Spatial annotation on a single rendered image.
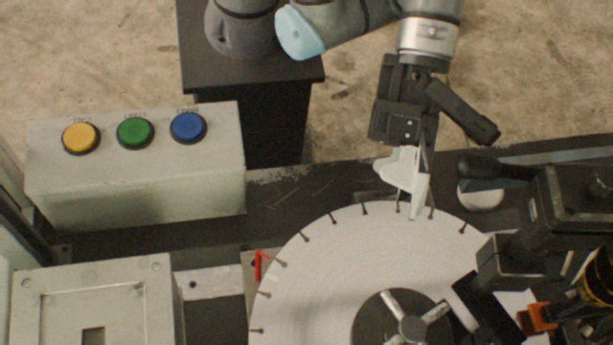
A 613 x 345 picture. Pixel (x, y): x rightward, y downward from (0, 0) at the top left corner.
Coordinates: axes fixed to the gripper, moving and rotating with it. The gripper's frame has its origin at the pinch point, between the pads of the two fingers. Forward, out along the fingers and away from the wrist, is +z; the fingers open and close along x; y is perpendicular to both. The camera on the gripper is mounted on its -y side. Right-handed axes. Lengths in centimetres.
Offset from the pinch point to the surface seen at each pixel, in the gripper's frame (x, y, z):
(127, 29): -121, 85, -29
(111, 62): -113, 86, -17
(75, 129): 1.7, 45.0, -3.1
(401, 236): 8.6, 1.7, 1.8
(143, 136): 1.0, 36.2, -3.8
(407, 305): 14.0, 0.4, 8.3
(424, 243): 8.8, -1.1, 2.2
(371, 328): 15.8, 4.0, 11.0
